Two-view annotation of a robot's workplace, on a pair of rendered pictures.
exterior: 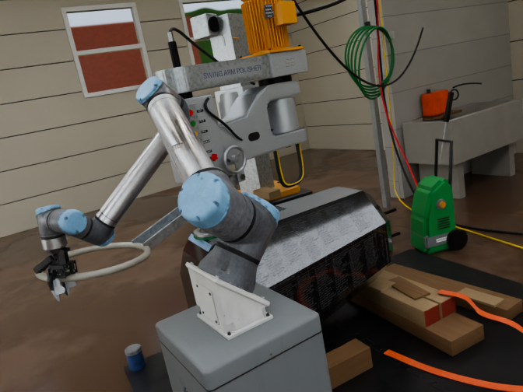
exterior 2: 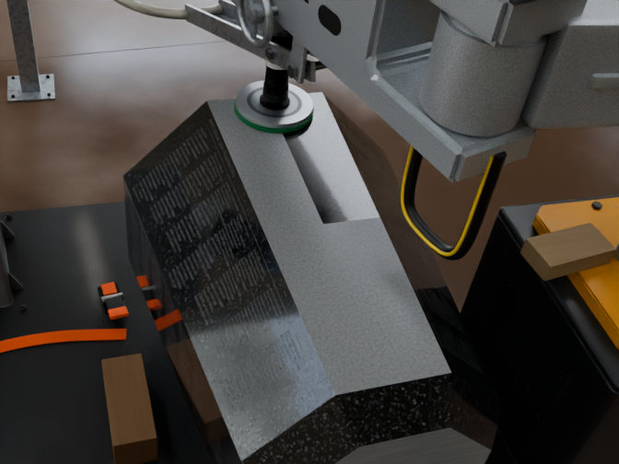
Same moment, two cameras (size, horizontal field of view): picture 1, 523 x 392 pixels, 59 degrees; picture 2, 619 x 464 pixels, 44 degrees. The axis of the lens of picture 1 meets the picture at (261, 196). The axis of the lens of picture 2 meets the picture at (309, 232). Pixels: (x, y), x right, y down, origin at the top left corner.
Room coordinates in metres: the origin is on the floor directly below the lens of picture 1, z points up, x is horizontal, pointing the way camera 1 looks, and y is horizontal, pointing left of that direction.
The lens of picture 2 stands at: (2.63, -1.46, 2.03)
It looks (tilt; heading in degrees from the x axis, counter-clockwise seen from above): 43 degrees down; 93
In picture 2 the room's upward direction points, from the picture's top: 9 degrees clockwise
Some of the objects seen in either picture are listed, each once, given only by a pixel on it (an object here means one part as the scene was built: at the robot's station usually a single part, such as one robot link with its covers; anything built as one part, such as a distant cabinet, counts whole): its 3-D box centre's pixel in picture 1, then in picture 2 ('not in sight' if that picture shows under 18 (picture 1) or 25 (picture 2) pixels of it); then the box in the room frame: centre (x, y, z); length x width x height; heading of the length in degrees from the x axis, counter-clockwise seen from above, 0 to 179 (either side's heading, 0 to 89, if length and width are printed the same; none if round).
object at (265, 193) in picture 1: (266, 193); (567, 250); (3.19, -0.04, 0.81); 0.20 x 0.10 x 0.05; 32
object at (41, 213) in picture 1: (50, 221); not in sight; (1.75, 0.82, 1.19); 0.10 x 0.09 x 0.12; 53
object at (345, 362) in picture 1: (342, 364); (129, 408); (2.13, -0.25, 0.07); 0.30 x 0.12 x 0.12; 116
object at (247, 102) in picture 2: (212, 229); (274, 103); (2.40, 0.29, 0.85); 0.21 x 0.21 x 0.01
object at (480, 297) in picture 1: (479, 296); not in sight; (2.49, -1.16, 0.10); 0.25 x 0.10 x 0.01; 30
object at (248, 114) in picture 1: (251, 130); (384, 17); (2.64, -0.02, 1.31); 0.74 x 0.23 x 0.49; 131
